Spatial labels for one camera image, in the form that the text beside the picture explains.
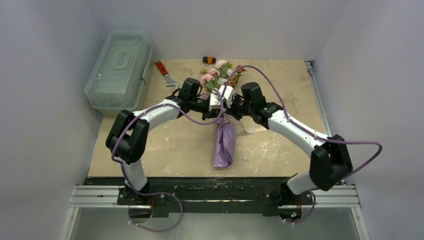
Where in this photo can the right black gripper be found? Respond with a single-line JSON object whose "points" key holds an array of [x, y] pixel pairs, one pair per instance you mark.
{"points": [[234, 107]]}

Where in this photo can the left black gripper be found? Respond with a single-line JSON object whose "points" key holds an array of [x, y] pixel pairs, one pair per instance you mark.
{"points": [[209, 114]]}

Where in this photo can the beige ribbon strip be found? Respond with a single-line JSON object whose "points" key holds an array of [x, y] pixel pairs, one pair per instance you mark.
{"points": [[251, 127]]}

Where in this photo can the pink rose stem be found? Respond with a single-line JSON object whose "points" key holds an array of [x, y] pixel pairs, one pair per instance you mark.
{"points": [[210, 79]]}

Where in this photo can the pink purple wrapping paper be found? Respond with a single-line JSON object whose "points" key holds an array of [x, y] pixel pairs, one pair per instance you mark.
{"points": [[225, 143]]}

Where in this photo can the white and orange rose stems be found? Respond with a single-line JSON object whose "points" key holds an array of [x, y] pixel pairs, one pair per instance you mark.
{"points": [[225, 69]]}

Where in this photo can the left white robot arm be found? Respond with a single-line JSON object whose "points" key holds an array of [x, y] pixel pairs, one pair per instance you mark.
{"points": [[128, 136]]}

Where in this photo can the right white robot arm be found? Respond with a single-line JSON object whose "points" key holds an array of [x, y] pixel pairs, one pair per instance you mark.
{"points": [[329, 157]]}

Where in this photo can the small orange black tool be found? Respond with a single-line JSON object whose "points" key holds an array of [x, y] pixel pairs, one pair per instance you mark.
{"points": [[209, 60]]}

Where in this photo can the clear plastic storage box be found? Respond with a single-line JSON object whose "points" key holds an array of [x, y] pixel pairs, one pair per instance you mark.
{"points": [[122, 73]]}

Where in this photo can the orange handled adjustable wrench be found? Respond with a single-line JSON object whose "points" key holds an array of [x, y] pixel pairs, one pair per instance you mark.
{"points": [[164, 72]]}

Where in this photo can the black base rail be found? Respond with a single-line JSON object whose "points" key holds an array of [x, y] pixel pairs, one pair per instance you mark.
{"points": [[208, 195]]}

